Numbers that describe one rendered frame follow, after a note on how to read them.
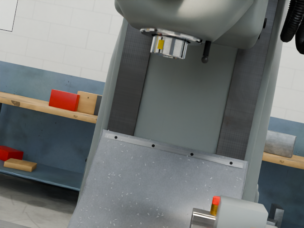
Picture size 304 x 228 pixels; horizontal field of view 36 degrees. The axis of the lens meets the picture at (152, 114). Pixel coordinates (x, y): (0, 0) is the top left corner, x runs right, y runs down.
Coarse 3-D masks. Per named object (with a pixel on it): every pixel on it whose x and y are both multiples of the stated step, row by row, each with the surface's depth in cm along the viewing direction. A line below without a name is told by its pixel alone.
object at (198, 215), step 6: (198, 210) 68; (204, 210) 69; (192, 216) 66; (198, 216) 66; (204, 216) 66; (210, 216) 66; (192, 222) 66; (198, 222) 66; (204, 222) 66; (210, 222) 66
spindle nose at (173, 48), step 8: (152, 40) 64; (168, 40) 61; (176, 40) 61; (184, 40) 62; (152, 48) 63; (168, 48) 61; (176, 48) 62; (184, 48) 62; (168, 56) 65; (176, 56) 62; (184, 56) 63
